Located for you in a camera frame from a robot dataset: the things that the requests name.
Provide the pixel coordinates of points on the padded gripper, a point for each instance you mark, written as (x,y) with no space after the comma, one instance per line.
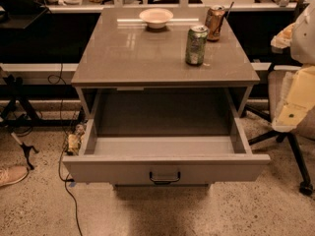
(304,41)

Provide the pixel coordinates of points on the grey top drawer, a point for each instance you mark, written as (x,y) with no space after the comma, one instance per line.
(165,137)

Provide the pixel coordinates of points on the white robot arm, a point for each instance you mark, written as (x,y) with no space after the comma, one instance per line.
(299,37)

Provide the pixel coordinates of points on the grey drawer cabinet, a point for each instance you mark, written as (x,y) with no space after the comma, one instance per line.
(123,54)

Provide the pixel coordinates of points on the black office chair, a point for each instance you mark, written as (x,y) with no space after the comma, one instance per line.
(305,128)

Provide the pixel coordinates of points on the green soda can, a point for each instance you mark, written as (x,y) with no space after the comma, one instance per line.
(196,44)

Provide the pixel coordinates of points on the orange soda can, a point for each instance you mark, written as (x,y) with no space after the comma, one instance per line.
(214,21)

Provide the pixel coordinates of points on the white ceramic bowl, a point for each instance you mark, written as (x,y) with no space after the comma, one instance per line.
(156,18)

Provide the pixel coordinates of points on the power strip with plugs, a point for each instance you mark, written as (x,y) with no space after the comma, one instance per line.
(75,139)

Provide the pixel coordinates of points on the beige sneaker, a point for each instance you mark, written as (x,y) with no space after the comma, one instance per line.
(12,175)

